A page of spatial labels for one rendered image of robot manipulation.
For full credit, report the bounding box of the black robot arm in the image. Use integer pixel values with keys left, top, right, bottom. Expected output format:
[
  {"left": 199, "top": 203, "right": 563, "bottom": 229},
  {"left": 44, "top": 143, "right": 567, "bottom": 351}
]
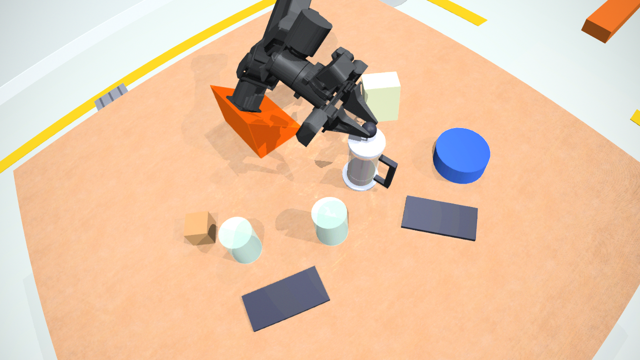
[{"left": 226, "top": 0, "right": 357, "bottom": 113}]

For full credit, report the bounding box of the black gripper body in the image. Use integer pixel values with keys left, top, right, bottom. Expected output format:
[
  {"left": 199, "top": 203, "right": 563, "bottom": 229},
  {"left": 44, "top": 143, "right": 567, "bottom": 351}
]
[{"left": 291, "top": 59, "right": 368, "bottom": 147}]

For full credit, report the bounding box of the clear glass cylinder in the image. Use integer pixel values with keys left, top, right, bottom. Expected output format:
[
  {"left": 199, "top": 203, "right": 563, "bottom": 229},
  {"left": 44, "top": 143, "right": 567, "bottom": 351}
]
[
  {"left": 218, "top": 216, "right": 262, "bottom": 264},
  {"left": 311, "top": 197, "right": 349, "bottom": 247}
]

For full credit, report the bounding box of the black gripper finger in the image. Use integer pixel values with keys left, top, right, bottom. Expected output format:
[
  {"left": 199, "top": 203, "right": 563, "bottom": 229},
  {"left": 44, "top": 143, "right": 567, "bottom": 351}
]
[
  {"left": 321, "top": 105, "right": 370, "bottom": 139},
  {"left": 341, "top": 81, "right": 378, "bottom": 125}
]

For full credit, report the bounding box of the glass french press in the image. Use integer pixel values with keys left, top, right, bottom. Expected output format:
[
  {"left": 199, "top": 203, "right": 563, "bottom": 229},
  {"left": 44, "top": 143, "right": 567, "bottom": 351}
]
[{"left": 342, "top": 122, "right": 398, "bottom": 192}]

